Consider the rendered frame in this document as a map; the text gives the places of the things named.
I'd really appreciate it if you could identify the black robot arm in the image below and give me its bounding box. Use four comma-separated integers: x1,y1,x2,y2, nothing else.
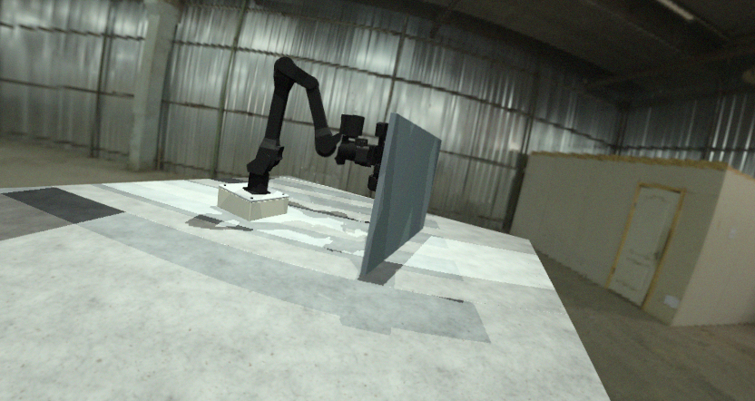
242,56,374,195

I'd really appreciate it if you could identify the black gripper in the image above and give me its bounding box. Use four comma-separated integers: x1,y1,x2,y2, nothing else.
368,122,388,191

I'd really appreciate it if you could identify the grey flat panel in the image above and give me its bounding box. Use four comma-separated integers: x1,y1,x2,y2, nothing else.
360,112,442,275

